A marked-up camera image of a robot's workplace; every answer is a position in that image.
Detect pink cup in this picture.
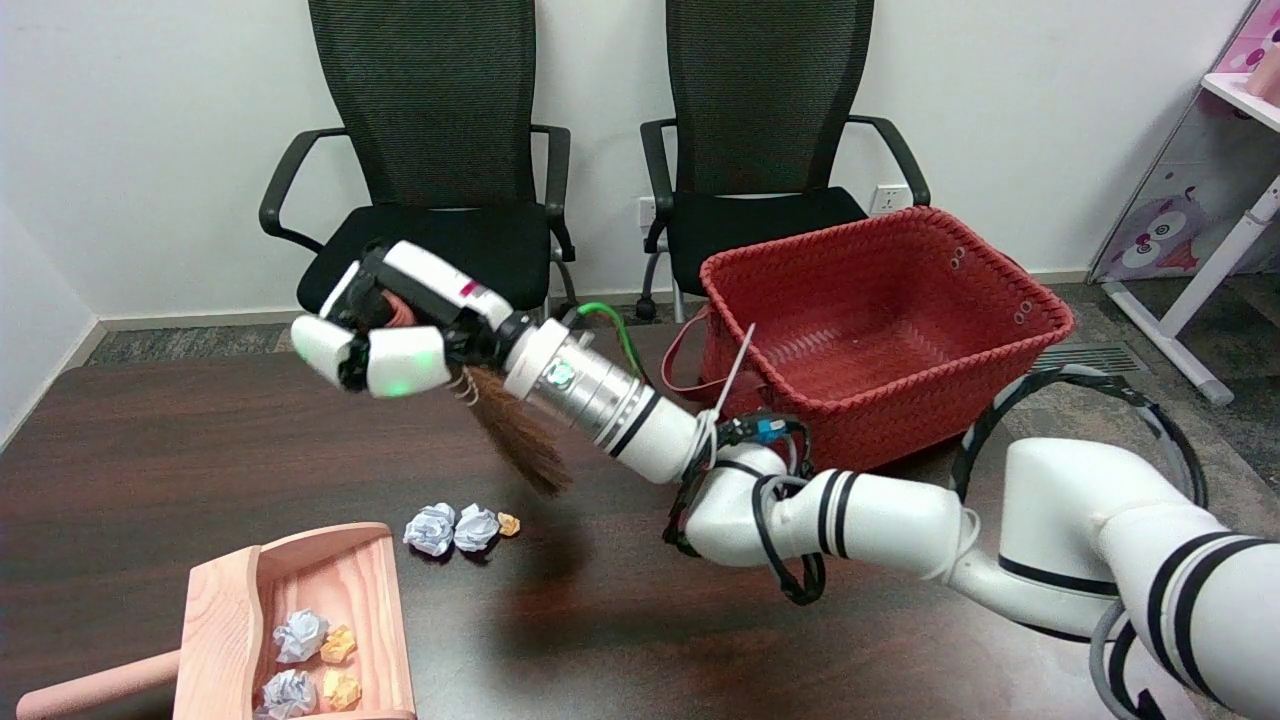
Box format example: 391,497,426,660
1245,45,1280,106

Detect wooden dustpan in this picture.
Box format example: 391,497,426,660
15,522,416,720

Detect white zip tie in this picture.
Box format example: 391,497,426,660
700,322,756,471

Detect green wire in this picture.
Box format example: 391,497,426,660
575,302,646,381

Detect brown straw hand broom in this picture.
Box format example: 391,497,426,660
375,290,573,498

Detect white paper ball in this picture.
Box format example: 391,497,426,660
403,502,457,557
272,609,329,664
454,503,501,553
258,669,318,719

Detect red woven basket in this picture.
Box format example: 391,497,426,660
662,206,1076,473

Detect black mesh office chair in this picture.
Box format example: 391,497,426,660
259,0,581,346
638,0,933,323

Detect thick black cable loop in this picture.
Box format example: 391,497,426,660
950,365,1209,720

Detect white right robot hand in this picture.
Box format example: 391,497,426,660
290,238,536,399

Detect metal floor vent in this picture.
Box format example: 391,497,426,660
1030,342,1146,373

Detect pink cartoon children desk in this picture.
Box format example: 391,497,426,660
1090,0,1280,283

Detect white desk leg frame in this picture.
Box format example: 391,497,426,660
1103,175,1280,406

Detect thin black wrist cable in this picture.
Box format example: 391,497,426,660
665,412,826,606

